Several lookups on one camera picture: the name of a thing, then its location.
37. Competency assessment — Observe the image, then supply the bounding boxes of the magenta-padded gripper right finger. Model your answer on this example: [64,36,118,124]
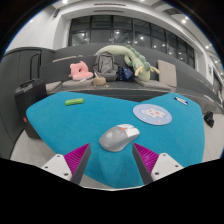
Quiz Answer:
[131,142,184,186]

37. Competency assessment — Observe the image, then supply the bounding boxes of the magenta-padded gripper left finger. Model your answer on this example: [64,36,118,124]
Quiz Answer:
[40,143,92,186]

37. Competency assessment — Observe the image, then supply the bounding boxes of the grey white computer mouse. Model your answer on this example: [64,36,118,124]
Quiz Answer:
[98,123,141,153]

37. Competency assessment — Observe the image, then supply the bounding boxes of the round light blue mouse pad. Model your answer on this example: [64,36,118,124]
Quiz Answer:
[132,103,173,126]

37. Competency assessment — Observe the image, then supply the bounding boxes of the small black bag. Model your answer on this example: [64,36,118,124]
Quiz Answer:
[203,110,215,128]

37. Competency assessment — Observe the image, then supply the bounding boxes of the green flat case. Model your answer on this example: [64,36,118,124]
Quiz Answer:
[64,97,85,107]

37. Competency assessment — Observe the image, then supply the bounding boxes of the white marker with blue cap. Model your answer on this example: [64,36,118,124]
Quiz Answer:
[173,96,189,106]

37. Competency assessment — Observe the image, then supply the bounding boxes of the black hard suitcase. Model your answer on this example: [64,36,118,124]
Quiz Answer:
[14,78,48,140]

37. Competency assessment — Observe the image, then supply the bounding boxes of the flat grey seat cushion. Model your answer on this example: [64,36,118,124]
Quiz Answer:
[44,80,63,93]
[134,77,173,91]
[61,78,95,89]

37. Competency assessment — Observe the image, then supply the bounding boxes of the upright grey square cushion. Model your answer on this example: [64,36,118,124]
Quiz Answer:
[157,59,178,88]

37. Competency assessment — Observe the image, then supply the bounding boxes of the pink plush pillow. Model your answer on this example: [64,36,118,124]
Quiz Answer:
[68,61,95,82]

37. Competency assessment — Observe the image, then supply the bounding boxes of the dark blue patterned bag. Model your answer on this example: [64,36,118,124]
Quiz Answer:
[115,65,136,82]

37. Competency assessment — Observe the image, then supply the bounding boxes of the green dragon plush toy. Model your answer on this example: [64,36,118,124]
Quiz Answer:
[94,44,161,82]

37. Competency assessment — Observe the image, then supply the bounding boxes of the grey built-in bench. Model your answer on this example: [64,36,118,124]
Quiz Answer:
[39,42,221,104]

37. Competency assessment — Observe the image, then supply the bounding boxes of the grey backpack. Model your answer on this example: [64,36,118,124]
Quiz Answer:
[92,51,119,82]

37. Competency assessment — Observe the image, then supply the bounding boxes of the ceiling spot lights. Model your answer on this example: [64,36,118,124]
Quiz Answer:
[28,0,214,51]

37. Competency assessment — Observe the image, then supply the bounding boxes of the dark glass window wall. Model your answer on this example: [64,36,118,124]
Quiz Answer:
[68,14,196,69]

